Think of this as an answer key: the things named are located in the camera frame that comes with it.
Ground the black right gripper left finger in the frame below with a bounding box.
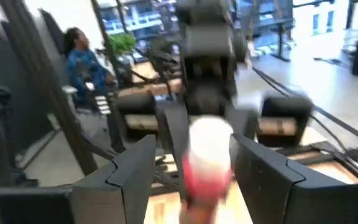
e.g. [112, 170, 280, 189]
[70, 134, 157, 224]

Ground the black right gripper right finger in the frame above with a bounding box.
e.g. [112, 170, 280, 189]
[229, 133, 306, 224]

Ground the red paint bottle white cap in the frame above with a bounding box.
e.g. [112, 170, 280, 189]
[178, 114, 235, 218]

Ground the black arm base block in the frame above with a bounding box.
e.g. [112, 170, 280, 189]
[256, 95, 314, 147]
[113, 93, 158, 142]

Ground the wooden workbench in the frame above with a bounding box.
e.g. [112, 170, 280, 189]
[116, 60, 183, 97]

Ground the person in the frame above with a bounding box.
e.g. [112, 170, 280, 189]
[63, 27, 115, 108]

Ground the black desk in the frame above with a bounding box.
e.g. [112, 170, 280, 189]
[247, 17, 295, 63]

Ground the green potted plant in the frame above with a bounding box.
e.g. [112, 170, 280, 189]
[106, 32, 137, 56]

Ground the black table frame rail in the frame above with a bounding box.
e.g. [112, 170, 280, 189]
[272, 139, 358, 185]

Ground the black floor cable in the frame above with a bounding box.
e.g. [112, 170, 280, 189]
[252, 67, 358, 150]

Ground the black upright frame post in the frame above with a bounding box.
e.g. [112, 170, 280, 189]
[0, 0, 99, 177]

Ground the thin black upright post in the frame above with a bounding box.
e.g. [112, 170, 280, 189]
[90, 0, 127, 90]

